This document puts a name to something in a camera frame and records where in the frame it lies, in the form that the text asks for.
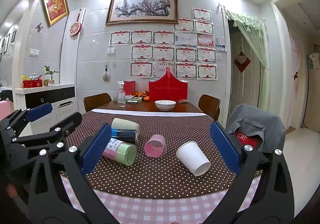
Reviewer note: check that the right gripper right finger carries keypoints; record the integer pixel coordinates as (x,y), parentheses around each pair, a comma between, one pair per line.
(273,201)

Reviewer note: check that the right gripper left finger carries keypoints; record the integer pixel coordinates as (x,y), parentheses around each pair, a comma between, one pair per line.
(48,200)

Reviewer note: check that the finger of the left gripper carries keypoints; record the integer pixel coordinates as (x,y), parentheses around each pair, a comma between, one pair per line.
(50,142)
(37,109)

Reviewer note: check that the pink and green glass jar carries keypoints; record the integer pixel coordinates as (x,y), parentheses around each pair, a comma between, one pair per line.
(121,152)

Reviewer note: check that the white paper cup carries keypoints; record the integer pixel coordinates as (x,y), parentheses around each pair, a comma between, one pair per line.
(193,158)

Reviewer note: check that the cream fuzzy cup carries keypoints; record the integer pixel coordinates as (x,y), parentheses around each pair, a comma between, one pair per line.
(118,123)

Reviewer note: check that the pink plastic cup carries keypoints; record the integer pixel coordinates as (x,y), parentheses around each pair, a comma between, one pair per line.
(156,147)

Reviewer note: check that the red box on sideboard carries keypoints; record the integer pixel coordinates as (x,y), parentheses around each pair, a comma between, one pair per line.
(32,83)

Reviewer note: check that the small potted green plant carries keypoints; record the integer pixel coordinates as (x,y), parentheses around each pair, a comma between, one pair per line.
(50,81)

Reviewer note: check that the left wooden chair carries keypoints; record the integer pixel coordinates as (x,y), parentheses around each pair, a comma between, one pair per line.
(96,101)

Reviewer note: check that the wooden chair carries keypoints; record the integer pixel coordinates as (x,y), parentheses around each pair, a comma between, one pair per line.
(210,106)
(96,101)

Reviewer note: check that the red CAT cushion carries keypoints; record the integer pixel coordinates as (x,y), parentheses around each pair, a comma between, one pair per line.
(254,141)

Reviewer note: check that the pink checkered tablecloth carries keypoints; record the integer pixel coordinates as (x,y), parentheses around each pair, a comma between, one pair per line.
(131,210)

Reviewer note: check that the blue and black metal can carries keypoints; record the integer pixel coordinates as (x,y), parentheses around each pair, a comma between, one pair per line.
(125,135)

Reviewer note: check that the clear spray bottle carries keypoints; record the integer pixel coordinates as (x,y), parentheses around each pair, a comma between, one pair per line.
(121,94)

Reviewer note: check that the hanging round brush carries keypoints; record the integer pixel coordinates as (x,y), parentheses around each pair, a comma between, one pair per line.
(106,75)

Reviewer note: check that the grey jacket on chair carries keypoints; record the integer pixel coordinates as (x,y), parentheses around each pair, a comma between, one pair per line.
(253,121)

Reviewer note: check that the green box on table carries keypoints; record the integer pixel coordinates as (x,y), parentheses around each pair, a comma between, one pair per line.
(130,99)

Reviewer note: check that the small red gift bag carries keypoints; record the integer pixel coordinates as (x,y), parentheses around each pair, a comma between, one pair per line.
(130,87)

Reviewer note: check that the orange snack packets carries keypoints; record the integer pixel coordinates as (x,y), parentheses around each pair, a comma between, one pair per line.
(142,95)

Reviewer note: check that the brown polka dot tablecloth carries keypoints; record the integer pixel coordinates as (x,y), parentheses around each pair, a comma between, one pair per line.
(157,173)

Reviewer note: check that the right wooden chair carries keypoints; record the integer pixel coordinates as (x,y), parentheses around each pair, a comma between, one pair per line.
(210,106)

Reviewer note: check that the white ceramic bowl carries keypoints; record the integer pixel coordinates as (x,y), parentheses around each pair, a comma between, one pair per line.
(165,105)

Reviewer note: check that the gold framed red calligraphy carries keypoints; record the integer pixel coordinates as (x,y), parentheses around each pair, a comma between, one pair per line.
(55,10)

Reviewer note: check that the wooden dining table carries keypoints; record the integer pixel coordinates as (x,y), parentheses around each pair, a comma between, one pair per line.
(151,107)

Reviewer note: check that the large red gift box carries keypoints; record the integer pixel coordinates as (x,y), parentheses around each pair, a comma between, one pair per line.
(168,87)

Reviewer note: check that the white door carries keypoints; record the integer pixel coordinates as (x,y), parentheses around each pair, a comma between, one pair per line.
(245,83)

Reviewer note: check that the red diamond door decoration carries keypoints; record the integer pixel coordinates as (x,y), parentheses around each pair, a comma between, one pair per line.
(241,62)

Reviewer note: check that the framed plum blossom painting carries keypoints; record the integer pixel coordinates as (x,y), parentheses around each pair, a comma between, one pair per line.
(142,11)

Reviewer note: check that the green door curtain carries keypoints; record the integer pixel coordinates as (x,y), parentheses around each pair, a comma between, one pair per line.
(253,31)

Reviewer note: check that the wall light switch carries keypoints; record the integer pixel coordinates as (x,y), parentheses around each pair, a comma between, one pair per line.
(34,52)

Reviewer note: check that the red round wall ornament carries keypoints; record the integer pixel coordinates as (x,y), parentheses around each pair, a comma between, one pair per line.
(76,26)

